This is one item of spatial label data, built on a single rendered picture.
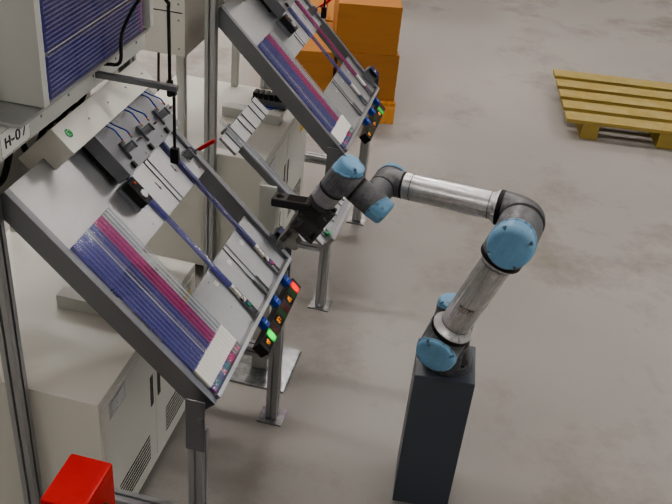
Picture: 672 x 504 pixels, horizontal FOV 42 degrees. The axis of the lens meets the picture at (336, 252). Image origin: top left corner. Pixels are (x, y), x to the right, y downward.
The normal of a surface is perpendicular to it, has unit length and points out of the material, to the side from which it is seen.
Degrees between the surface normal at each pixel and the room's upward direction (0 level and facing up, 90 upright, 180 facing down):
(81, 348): 0
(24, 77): 90
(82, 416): 90
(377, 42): 90
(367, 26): 90
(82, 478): 0
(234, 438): 0
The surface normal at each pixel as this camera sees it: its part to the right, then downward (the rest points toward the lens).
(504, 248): -0.33, 0.39
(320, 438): 0.08, -0.83
